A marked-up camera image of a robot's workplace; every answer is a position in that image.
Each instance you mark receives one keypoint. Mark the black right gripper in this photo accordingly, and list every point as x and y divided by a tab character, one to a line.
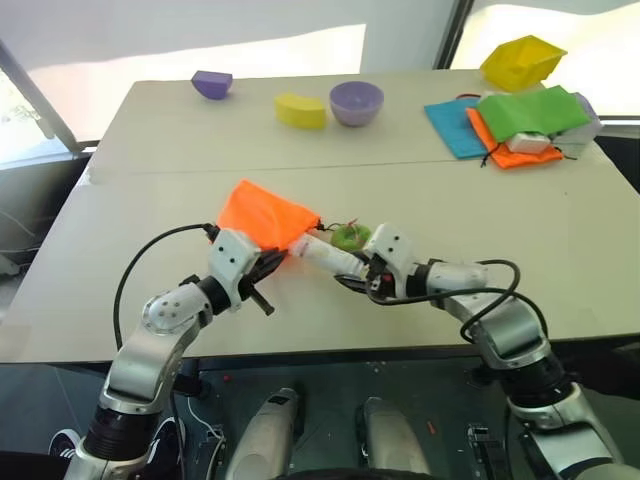
379	282

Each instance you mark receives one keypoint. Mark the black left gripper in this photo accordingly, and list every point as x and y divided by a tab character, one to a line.
252	274

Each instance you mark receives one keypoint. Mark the white tube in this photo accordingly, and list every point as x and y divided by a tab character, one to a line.
325	256

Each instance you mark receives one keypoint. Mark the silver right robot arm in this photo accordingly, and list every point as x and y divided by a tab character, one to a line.
510	330

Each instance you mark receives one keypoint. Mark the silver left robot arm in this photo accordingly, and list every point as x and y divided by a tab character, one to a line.
150	350

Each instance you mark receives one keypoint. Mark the small green crumpled pouch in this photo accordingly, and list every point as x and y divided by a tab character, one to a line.
347	237

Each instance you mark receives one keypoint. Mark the blue flat pouch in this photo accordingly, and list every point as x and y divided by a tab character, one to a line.
452	127

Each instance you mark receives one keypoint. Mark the orange flat pouch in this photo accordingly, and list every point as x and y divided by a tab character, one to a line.
520	157

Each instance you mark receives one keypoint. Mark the green flat pouch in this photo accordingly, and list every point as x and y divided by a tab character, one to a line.
530	110

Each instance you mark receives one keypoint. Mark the silver left robot leg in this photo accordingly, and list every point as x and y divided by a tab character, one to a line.
270	435

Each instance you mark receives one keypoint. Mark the silver robot leg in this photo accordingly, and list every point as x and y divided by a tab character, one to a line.
270	435
392	440

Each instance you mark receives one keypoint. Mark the purple round bowl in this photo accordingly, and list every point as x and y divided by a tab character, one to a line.
356	102

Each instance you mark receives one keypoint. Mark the yellow curved block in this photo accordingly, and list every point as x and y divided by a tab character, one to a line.
300	111

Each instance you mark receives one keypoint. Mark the silver right robot leg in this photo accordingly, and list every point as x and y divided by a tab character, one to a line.
392	440

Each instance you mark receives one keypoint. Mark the black striped sneaker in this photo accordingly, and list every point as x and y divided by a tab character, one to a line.
167	440
64	442

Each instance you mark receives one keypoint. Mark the purple plastic bin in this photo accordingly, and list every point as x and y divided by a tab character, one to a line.
212	84

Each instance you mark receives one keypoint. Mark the small white box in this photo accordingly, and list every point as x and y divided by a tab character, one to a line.
527	142

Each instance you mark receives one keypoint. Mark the grey white box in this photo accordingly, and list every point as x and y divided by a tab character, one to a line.
577	136

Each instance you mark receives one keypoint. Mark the yellow plastic bin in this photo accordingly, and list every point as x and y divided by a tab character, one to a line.
522	62

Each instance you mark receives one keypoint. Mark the pale purple object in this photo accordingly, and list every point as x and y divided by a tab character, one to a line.
586	106

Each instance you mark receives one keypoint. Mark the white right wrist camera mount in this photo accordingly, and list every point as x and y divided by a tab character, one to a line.
391	245

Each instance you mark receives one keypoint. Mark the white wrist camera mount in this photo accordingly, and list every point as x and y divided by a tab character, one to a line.
232	255
391	245

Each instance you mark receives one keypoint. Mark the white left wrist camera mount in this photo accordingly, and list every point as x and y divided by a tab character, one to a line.
232	255

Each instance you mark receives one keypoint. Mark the black window post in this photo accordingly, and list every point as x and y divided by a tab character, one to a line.
452	35

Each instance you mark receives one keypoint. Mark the grey slanted window frame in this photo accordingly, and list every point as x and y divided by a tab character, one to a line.
40	95

